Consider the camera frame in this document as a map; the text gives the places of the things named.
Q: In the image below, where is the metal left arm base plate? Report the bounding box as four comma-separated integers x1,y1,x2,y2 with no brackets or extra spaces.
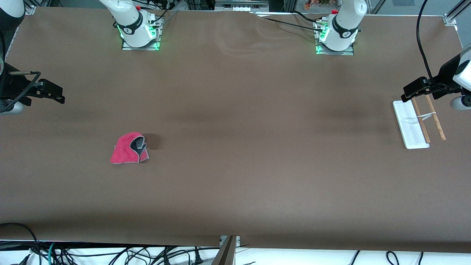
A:
315,22,355,56

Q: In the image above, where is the grey power strip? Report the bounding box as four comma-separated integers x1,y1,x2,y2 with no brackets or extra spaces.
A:
215,0,269,11

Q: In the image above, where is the orange background object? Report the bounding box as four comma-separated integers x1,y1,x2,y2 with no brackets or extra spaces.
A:
304,0,332,10

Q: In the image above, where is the white rectangular tray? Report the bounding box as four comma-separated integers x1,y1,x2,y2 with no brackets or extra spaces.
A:
393,88,446,149

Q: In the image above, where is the brown table cover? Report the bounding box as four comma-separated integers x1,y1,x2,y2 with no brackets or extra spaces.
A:
0,7,471,254

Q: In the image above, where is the red and grey towel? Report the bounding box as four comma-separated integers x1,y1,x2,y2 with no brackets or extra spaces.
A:
110,132,150,165

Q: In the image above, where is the grey table support post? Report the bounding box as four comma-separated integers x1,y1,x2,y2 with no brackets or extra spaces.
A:
212,236,238,265

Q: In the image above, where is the long black tabletop cable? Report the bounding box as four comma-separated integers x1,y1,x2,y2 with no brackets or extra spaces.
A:
252,13,323,31

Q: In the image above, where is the short black tabletop cable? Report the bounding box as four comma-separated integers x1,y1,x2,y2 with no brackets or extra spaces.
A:
291,10,321,22

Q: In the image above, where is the black arched floor cable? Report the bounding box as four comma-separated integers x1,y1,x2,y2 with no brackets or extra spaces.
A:
0,222,40,258

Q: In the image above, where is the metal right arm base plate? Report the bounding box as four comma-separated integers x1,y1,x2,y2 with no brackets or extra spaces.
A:
121,15,161,51

